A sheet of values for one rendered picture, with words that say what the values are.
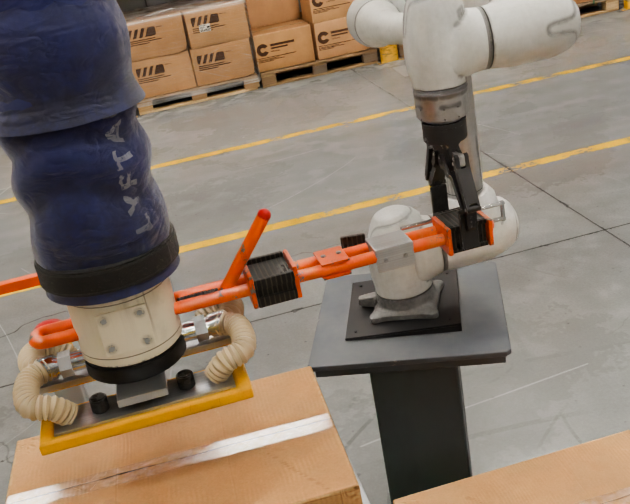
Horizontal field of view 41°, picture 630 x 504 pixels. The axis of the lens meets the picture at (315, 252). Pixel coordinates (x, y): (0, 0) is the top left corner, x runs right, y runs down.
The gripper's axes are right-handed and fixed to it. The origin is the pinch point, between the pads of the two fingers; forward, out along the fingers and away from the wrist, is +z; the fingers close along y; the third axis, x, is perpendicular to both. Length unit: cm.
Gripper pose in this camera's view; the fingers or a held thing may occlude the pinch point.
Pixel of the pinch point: (455, 227)
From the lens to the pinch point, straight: 154.0
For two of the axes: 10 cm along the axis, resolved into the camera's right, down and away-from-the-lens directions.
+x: 9.6, -2.4, 1.5
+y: 2.3, 3.6, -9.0
